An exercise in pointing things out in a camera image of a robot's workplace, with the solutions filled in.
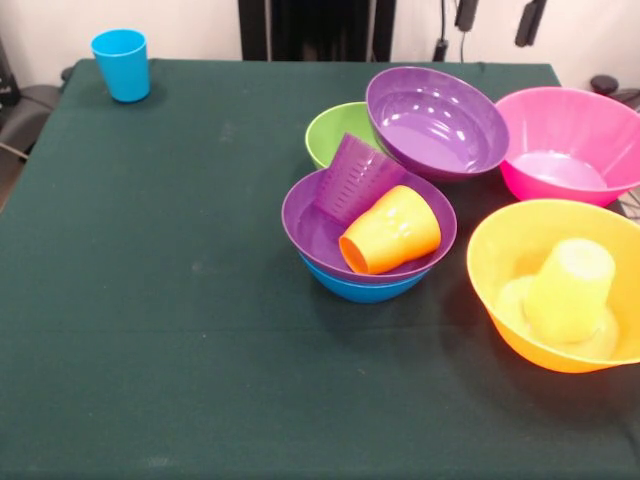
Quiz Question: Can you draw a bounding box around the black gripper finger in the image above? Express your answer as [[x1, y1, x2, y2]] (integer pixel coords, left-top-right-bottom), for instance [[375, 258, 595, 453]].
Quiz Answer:
[[453, 0, 481, 32], [514, 0, 549, 49]]

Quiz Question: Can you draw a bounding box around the purple bowl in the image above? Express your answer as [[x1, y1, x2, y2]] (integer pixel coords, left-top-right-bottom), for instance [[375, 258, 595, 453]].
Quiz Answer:
[[365, 66, 511, 184], [281, 168, 459, 286]]

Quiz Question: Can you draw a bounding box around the purple cup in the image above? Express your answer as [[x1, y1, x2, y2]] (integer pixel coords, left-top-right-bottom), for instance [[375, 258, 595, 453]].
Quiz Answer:
[[312, 132, 409, 226]]

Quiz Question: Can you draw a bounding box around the orange cup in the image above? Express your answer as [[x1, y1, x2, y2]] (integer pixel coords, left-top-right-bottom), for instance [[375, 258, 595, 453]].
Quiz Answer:
[[362, 184, 443, 269], [338, 219, 394, 276]]

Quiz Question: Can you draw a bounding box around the yellow cup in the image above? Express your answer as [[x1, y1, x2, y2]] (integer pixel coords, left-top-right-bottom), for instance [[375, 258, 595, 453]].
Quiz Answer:
[[522, 237, 617, 345]]

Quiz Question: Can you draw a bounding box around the black office chair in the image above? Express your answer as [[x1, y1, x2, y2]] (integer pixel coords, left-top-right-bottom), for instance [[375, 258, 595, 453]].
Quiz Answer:
[[589, 74, 640, 119], [0, 39, 66, 161]]

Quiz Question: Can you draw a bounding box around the pink bowl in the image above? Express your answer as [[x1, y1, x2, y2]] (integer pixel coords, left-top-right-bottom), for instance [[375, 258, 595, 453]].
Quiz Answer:
[[494, 87, 640, 209]]

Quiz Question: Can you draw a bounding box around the green bowl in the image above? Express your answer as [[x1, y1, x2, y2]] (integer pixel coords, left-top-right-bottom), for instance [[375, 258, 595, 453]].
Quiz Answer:
[[304, 101, 389, 171]]

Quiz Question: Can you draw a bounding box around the orange bowl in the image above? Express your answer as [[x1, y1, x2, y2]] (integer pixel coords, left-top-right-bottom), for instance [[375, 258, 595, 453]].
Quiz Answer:
[[466, 198, 640, 374]]

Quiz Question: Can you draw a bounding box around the blue bowl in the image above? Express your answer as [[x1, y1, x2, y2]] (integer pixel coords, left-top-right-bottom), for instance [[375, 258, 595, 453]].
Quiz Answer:
[[298, 249, 434, 305]]

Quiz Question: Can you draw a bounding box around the blue cup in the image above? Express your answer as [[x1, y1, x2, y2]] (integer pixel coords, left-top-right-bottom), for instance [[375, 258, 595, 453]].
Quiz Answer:
[[90, 28, 152, 104]]

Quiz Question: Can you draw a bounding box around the dark green table cloth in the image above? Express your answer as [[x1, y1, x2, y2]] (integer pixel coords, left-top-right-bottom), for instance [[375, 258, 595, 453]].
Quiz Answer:
[[0, 58, 640, 480]]

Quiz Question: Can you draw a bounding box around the black cable with plug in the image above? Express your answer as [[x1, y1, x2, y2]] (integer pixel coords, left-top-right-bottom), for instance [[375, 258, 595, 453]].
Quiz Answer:
[[432, 0, 467, 63]]

